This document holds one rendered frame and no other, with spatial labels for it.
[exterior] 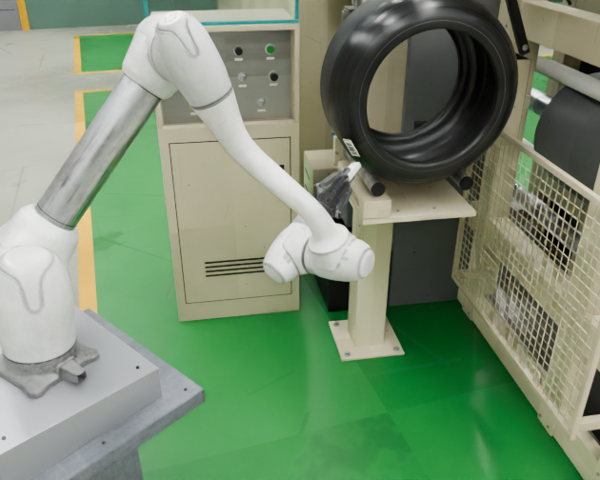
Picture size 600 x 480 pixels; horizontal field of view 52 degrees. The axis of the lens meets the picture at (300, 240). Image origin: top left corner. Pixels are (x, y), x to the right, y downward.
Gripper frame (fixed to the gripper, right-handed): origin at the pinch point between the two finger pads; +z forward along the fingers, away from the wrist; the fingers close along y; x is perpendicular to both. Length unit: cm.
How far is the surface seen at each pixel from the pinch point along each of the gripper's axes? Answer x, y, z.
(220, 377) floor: -80, 64, -42
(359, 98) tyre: 6.6, -16.7, 10.5
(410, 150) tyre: -5.7, 18.1, 34.2
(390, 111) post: -13.9, 7.9, 43.6
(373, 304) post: -42, 76, 13
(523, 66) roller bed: 21, 16, 72
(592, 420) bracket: 49, 86, -13
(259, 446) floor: -46, 69, -60
